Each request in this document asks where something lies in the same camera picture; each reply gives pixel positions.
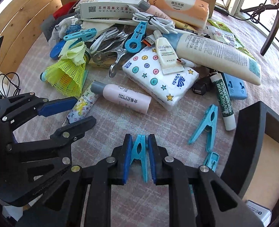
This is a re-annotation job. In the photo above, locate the teal clothespin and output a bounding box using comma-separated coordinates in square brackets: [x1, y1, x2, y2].
[130, 135, 148, 182]
[188, 105, 218, 153]
[63, 28, 97, 42]
[203, 152, 220, 172]

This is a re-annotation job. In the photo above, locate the yellow plastic shuttlecock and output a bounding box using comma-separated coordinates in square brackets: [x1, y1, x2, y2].
[40, 59, 85, 97]

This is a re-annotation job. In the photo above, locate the green lens cloth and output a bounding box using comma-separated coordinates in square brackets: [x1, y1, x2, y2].
[59, 40, 87, 66]

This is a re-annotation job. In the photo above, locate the pink bottle grey cap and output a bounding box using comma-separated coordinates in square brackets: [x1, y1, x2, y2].
[91, 80, 152, 114]

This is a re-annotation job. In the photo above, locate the Vinda tissue pack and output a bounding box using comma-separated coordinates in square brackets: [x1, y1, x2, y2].
[122, 46, 199, 111]

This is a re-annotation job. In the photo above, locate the white printed box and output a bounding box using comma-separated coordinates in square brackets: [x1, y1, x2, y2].
[75, 0, 142, 19]

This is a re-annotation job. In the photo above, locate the large cream lotion bottle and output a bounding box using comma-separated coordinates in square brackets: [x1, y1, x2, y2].
[163, 33, 261, 86]

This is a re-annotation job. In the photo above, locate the white USB cable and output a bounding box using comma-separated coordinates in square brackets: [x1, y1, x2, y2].
[127, 4, 178, 35]

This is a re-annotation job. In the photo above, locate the patterned paper tube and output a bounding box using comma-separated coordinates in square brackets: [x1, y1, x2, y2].
[62, 83, 99, 126]

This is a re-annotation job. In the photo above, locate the teal clothespin on table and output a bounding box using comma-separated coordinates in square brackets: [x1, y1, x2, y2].
[188, 105, 218, 153]

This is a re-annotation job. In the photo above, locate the teal clothespin in pile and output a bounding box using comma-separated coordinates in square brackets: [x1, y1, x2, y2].
[63, 28, 97, 42]

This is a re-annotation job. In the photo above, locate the green Mentholatum lip balm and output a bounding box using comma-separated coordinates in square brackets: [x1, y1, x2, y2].
[210, 73, 237, 131]

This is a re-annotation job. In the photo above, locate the black storage tray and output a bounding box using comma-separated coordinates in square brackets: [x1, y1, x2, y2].
[221, 101, 279, 226]

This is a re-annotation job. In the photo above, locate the red cloth pouch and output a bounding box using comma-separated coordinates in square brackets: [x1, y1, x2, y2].
[53, 2, 76, 19]

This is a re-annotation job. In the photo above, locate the small white cream tube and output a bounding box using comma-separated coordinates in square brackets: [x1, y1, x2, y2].
[153, 30, 184, 75]

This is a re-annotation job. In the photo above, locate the blue phone stand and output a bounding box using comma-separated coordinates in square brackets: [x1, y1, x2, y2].
[221, 73, 247, 100]

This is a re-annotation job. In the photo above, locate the white plastic case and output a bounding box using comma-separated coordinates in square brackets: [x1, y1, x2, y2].
[245, 200, 272, 226]

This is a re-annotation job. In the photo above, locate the green tube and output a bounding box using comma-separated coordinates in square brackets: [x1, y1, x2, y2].
[206, 19, 255, 59]

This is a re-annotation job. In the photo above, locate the orange tissue pack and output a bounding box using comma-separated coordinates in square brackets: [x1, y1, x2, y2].
[149, 0, 209, 29]

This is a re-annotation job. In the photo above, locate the white charging cable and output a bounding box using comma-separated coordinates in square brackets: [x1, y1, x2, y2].
[89, 26, 120, 54]

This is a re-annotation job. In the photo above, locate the blue ring clothespin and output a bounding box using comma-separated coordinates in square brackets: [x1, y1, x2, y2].
[124, 22, 147, 53]

